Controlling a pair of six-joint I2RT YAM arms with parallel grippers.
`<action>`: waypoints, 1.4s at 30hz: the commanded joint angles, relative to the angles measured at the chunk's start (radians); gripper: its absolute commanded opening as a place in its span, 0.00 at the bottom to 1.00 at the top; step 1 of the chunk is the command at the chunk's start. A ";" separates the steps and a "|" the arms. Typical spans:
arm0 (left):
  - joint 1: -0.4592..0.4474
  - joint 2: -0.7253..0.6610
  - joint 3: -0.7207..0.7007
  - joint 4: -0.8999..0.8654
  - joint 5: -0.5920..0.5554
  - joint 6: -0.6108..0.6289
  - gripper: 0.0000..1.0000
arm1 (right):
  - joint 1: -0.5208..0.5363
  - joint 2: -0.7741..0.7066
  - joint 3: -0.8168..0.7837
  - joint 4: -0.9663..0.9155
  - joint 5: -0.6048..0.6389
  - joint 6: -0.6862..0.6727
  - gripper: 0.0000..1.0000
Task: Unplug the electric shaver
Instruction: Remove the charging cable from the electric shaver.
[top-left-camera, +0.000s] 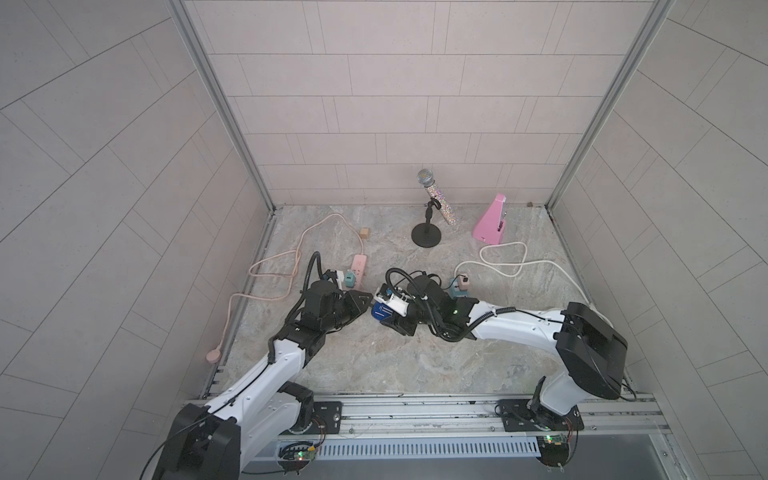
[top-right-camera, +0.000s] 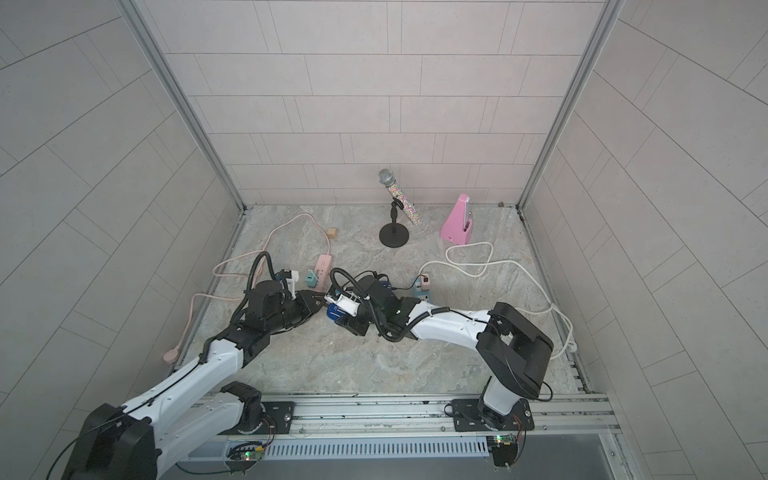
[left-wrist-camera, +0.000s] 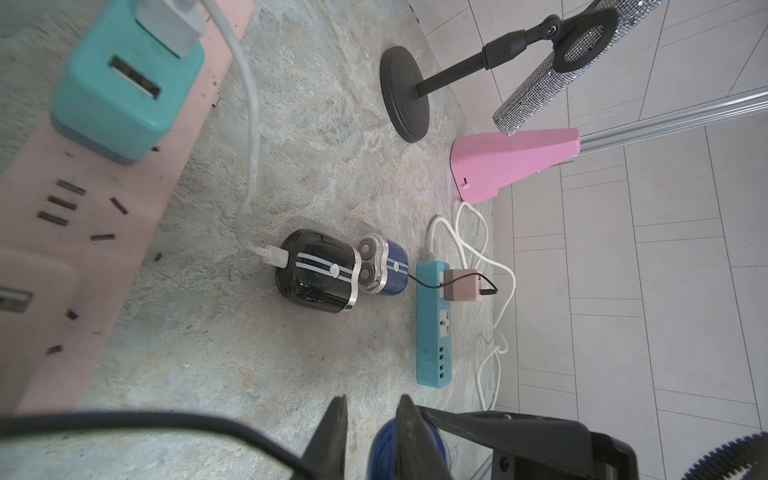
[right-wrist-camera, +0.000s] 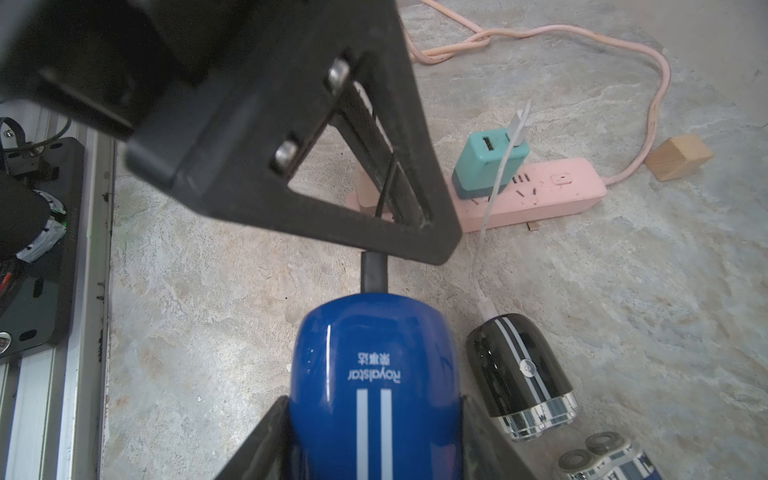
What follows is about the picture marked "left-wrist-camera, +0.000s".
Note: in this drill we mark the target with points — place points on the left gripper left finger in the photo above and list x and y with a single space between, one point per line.
326 451

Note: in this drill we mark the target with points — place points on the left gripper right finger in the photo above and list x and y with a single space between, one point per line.
417 455

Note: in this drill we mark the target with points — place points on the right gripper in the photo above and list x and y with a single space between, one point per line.
566 448

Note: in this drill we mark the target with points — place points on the pink power strip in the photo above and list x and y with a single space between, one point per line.
63 201

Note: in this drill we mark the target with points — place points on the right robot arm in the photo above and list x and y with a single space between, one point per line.
744 458

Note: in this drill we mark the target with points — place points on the black electric shaver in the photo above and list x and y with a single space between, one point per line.
322 272

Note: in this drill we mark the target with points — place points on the blue shaver near teal strip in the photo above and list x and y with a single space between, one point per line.
385 266

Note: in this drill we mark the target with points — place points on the teal power strip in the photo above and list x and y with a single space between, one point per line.
434 333

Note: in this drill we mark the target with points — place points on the pink USB charger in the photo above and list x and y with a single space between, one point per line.
462 285

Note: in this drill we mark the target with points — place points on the pink metronome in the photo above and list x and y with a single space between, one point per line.
482 164

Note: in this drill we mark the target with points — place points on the glitter microphone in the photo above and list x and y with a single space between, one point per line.
577 43

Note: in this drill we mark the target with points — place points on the black microphone stand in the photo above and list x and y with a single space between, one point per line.
405 90

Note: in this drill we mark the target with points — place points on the teal USB charger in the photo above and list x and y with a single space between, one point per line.
125 83

